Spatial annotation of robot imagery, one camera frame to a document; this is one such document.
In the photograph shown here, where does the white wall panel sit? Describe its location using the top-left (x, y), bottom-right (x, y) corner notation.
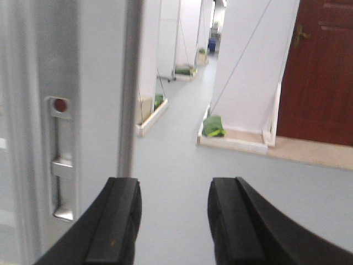
top-left (211, 1), bottom-right (299, 134)

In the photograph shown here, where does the blue bin far background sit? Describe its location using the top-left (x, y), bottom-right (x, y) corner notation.
top-left (208, 38), bottom-right (217, 53)

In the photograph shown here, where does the green sandbag near panel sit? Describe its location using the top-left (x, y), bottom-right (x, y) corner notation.
top-left (202, 115), bottom-right (226, 137)

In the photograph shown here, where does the white panel wooden base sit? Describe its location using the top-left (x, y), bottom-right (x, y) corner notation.
top-left (196, 121), bottom-right (268, 155)

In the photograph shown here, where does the white left wooden base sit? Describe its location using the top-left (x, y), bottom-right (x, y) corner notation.
top-left (135, 97), bottom-right (169, 137)

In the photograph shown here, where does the brass door handle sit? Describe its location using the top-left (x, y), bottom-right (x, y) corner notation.
top-left (293, 24), bottom-right (312, 49)

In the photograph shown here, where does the silver door latch lock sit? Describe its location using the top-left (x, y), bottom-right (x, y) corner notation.
top-left (45, 96), bottom-right (76, 221)

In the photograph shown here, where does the green sandbag left base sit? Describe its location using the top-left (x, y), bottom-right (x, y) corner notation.
top-left (154, 94), bottom-right (164, 110)

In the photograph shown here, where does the white triangular support brace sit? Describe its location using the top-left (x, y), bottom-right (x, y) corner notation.
top-left (262, 82), bottom-right (281, 147)

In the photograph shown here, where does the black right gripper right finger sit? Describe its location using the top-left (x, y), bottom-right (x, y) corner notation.
top-left (207, 177), bottom-right (352, 264)

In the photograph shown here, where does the white framed sliding glass door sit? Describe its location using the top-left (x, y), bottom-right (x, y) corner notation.
top-left (1, 1), bottom-right (143, 264)

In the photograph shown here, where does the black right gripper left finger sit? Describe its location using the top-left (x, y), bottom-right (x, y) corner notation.
top-left (37, 178), bottom-right (142, 264)

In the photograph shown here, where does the dark red wooden door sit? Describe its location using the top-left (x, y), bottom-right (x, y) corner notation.
top-left (277, 1), bottom-right (352, 146)

